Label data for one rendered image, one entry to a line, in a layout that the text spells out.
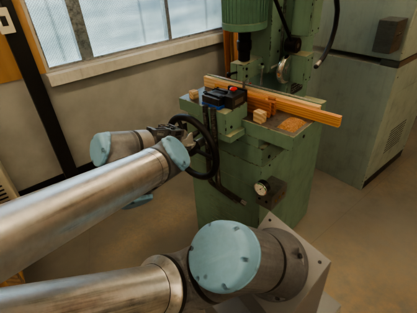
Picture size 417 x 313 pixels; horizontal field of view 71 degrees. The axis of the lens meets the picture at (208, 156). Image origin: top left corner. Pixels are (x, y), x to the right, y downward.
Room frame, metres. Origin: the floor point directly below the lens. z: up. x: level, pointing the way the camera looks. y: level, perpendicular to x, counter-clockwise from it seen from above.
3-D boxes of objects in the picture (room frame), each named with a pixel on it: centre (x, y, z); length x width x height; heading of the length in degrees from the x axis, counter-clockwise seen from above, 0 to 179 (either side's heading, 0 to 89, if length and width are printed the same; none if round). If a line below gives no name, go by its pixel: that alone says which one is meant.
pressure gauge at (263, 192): (0.90, -0.21, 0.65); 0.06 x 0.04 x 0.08; 45
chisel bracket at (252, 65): (1.24, -0.19, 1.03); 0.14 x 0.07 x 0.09; 135
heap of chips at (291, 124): (0.96, -0.32, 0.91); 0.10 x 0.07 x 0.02; 135
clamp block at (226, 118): (1.06, -0.07, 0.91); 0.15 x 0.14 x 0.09; 45
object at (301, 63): (1.25, -0.42, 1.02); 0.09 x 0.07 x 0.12; 45
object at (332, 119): (1.13, -0.27, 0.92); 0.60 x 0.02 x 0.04; 45
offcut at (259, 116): (1.01, -0.21, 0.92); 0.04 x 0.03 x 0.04; 34
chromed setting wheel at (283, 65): (1.23, -0.36, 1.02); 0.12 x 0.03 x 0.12; 135
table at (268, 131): (1.12, -0.13, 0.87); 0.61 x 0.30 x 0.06; 45
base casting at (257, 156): (1.31, -0.26, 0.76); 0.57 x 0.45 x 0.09; 135
